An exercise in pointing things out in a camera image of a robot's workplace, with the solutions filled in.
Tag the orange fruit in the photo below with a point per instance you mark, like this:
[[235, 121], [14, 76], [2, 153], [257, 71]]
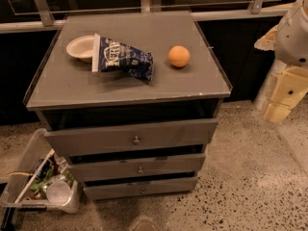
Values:
[[179, 56]]

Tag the white plastic cup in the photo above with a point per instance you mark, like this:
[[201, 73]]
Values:
[[58, 193]]

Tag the blue chip bag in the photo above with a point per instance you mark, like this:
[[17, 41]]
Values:
[[111, 55]]

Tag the clear plastic bin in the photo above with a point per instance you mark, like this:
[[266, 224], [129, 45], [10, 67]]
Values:
[[39, 167]]

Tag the grey top drawer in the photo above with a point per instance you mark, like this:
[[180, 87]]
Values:
[[89, 141]]

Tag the grey bottom drawer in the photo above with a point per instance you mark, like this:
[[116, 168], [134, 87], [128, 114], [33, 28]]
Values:
[[174, 185]]

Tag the white paper bowl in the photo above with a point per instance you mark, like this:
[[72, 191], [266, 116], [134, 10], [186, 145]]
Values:
[[81, 48]]

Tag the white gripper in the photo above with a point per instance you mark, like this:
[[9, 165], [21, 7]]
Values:
[[293, 40]]

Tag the grey middle drawer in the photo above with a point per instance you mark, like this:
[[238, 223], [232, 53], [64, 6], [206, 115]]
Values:
[[137, 167]]

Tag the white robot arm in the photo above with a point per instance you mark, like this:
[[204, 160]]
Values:
[[287, 81]]

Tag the grey drawer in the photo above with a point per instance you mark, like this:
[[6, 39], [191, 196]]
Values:
[[174, 185], [137, 167], [89, 141]]

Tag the grey drawer cabinet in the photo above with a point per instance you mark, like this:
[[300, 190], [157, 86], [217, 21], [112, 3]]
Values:
[[66, 94]]

